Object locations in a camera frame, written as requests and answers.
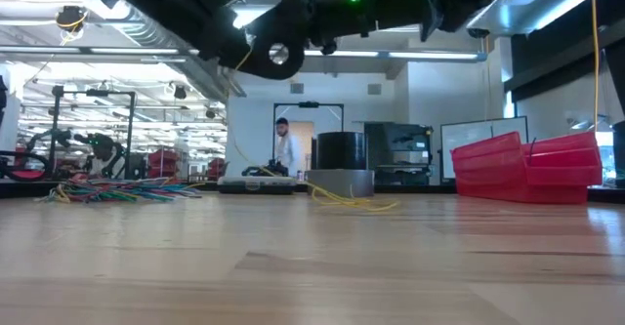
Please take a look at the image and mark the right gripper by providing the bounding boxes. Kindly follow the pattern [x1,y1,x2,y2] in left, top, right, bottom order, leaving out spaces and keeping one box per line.
[229,0,424,81]

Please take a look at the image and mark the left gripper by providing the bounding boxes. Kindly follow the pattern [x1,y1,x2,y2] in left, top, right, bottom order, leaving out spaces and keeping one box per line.
[82,0,251,67]

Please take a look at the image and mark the yellow wire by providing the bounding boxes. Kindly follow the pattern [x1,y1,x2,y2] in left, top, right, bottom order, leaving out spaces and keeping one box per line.
[227,36,399,213]

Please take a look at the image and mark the ceiling light strip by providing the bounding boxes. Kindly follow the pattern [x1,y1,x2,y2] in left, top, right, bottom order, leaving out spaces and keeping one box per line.
[0,45,201,57]
[302,49,482,61]

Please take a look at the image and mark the person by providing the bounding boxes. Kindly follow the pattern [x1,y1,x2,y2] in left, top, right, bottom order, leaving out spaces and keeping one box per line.
[272,116,307,178]

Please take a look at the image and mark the black tape roll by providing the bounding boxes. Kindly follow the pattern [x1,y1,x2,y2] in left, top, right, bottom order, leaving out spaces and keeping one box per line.
[315,131,368,172]

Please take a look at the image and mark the black equipment cabinet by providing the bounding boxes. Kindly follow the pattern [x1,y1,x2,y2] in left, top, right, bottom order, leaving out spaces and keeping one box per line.
[363,121,435,185]

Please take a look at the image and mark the red storage bins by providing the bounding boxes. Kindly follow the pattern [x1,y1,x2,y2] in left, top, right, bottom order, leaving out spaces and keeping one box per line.
[207,157,229,180]
[147,148,181,180]

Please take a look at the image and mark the dark plastic parts case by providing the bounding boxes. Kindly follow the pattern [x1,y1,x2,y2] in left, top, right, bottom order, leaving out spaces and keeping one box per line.
[217,176,298,195]

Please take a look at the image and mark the whiteboard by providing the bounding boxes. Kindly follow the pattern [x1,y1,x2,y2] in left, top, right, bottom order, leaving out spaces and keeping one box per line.
[439,115,529,183]

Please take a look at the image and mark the red plastic bin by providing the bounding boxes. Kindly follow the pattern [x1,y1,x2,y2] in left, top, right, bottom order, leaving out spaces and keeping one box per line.
[449,130,604,205]

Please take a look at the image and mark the silver ventilation duct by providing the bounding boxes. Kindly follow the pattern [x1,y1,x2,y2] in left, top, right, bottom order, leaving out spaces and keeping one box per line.
[53,0,248,104]

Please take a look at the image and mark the black gantry frame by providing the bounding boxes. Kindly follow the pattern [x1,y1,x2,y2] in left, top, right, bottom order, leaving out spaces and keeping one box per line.
[50,84,137,180]
[271,101,346,175]

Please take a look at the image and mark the ceiling cord reel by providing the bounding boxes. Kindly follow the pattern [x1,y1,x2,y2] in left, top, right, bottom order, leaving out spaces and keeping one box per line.
[55,5,88,33]

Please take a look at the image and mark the grey duct tape roll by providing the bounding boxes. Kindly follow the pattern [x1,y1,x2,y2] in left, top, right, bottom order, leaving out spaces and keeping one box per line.
[306,169,376,198]

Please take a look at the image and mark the bundle of coloured wires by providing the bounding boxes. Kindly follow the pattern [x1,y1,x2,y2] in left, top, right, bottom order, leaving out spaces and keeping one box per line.
[36,176,204,204]

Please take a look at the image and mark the black cable hoop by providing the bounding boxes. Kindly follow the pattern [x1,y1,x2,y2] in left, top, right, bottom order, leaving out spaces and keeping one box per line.
[0,149,51,183]

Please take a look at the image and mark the yellow hanging cord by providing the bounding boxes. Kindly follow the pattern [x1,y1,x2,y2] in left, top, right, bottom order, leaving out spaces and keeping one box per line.
[589,0,601,132]

